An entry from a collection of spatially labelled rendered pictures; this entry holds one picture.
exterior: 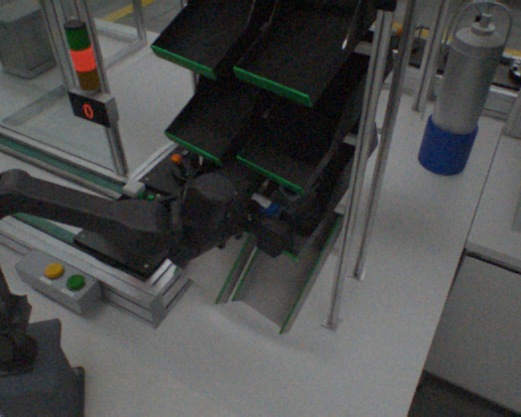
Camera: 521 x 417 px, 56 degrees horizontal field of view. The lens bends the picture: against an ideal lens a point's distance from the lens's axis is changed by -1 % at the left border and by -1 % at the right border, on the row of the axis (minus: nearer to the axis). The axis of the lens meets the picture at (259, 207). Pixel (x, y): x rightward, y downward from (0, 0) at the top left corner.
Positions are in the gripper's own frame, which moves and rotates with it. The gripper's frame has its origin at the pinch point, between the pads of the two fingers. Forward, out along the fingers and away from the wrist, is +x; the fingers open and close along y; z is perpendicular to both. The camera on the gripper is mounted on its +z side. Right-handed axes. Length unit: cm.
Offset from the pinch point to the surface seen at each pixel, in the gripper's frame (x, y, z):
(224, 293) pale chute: 3.8, 5.0, -26.1
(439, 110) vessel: 88, -1, 3
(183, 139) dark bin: -2.3, 16.6, 5.9
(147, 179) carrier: 23, 52, -28
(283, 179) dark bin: -1.8, -4.8, 8.2
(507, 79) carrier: 142, -8, 8
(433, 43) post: 116, 16, 16
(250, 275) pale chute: 8.9, 2.9, -22.6
